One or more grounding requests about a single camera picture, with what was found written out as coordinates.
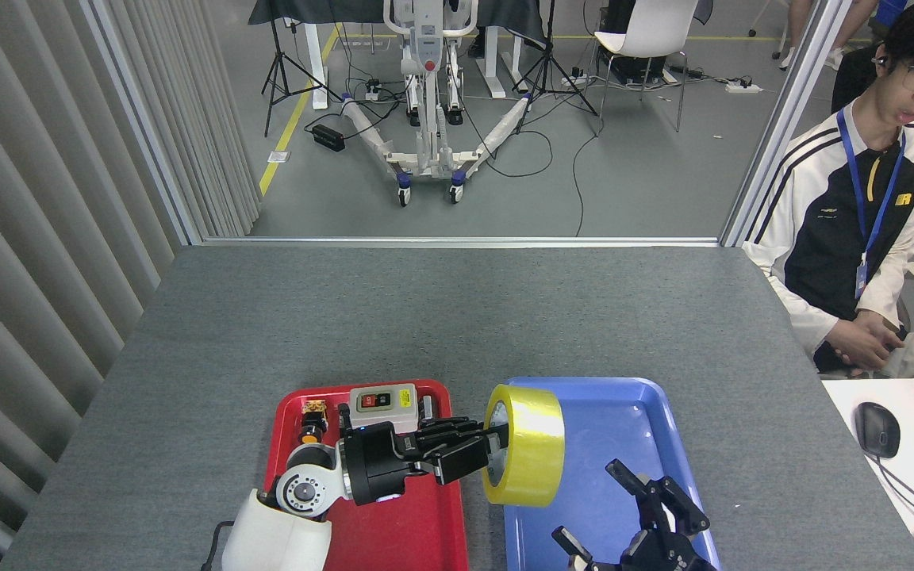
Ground person's legs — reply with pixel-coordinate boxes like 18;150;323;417
778;0;880;72

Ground silver frame rail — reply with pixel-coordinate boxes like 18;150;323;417
202;236;721;248

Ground black computer mouse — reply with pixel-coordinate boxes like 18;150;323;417
854;402;901;459

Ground seated person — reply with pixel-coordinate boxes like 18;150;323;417
743;0;914;380

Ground yellow tape roll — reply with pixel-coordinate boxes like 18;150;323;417
482;384;566;508

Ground white chair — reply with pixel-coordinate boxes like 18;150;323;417
588;0;700;132

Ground red plastic tray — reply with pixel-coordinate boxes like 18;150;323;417
263;379;470;571

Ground black floor cable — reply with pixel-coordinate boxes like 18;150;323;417
571;119;605;237

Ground grey switch box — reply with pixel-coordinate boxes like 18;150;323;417
348;384;420;435

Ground person's left hand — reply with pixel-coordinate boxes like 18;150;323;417
854;311;908;351

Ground white stand on wheels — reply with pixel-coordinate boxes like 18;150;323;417
340;0;541;207

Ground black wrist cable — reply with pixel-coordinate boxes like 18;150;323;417
201;519;237;571

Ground blue plastic tray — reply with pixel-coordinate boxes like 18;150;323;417
497;377;721;571

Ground silver frame post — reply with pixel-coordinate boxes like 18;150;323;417
716;0;856;248

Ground black tripod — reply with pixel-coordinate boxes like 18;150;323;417
513;0;601;136
261;16;344;138

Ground yellow push button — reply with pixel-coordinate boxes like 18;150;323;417
299;400;328;446

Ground person's right hand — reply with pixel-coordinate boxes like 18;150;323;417
825;331;888;372

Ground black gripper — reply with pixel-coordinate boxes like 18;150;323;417
344;418;510;506
551;458;718;571

